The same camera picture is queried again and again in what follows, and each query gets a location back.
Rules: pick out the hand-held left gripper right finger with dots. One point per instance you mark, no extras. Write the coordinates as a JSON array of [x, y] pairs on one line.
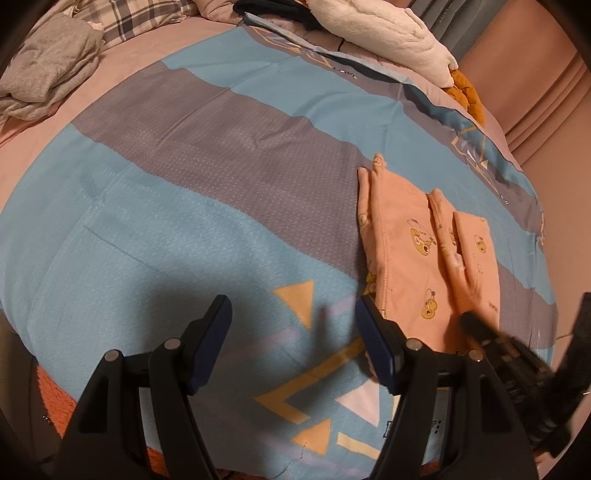
[[376, 341]]

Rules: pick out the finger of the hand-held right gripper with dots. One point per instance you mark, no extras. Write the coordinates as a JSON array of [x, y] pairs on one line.
[[577, 350], [498, 344]]

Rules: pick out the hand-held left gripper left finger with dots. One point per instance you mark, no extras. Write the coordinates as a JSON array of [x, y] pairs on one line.
[[214, 332]]

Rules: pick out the pink cartoon print garment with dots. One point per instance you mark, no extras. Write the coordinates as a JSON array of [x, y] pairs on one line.
[[401, 240]]

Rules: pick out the blue grey patterned duvet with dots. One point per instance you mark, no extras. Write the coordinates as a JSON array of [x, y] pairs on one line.
[[184, 207]]

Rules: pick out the orange plush cloth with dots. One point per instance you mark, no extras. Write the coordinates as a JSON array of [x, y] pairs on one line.
[[468, 94]]

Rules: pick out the pink curtain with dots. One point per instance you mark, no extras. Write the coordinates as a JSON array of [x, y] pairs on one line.
[[531, 69]]

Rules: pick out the white fluffy blanket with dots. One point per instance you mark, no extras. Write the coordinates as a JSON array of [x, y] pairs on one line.
[[392, 32]]

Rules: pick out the grey cloth pile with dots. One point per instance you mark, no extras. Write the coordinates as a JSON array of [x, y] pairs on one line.
[[46, 60]]

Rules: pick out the plaid pillow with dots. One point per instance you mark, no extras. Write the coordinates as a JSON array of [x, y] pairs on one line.
[[134, 16]]

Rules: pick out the grey curtain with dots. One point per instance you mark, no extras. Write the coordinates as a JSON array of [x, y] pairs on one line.
[[438, 18]]

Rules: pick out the dark navy cloth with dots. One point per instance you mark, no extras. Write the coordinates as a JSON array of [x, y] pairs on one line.
[[268, 7]]

